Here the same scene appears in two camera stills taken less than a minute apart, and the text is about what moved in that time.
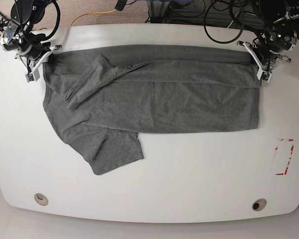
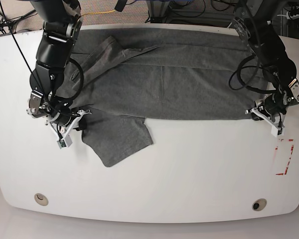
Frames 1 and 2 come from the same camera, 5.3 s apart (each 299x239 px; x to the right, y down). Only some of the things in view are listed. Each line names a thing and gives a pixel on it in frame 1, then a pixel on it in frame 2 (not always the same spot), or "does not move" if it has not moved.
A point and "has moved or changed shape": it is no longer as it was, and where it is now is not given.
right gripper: x=267 y=46 to x=271 y=109
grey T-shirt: x=101 y=98 has moved or changed shape
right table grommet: x=258 y=204 does not move
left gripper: x=30 y=47 to x=59 y=114
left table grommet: x=41 y=199 does not move
